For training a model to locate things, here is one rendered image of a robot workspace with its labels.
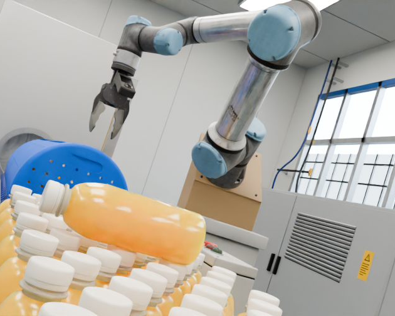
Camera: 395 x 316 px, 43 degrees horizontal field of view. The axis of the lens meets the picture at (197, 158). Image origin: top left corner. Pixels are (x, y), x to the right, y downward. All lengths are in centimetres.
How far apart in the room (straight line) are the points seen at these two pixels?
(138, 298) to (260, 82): 89
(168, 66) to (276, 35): 543
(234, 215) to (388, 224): 111
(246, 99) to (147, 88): 522
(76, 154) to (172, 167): 529
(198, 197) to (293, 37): 65
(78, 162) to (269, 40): 53
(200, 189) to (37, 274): 120
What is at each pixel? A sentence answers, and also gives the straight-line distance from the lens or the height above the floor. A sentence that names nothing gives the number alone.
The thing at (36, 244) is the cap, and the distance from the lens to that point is 55.
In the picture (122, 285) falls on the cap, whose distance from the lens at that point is 45.
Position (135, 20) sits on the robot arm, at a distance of 151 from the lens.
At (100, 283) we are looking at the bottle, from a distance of 57.
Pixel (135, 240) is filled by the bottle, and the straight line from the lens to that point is 62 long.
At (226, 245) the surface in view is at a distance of 154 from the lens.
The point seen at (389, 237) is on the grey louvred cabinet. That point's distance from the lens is 255.
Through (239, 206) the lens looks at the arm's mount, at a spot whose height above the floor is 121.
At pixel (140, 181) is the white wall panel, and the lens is 643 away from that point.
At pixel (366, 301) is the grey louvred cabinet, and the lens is 257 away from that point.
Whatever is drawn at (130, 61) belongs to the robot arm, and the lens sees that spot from 148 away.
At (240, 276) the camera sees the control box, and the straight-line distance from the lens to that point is 102.
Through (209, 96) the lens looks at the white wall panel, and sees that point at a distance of 667.
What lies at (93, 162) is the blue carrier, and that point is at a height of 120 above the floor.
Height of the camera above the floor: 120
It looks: 4 degrees up
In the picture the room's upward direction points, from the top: 18 degrees clockwise
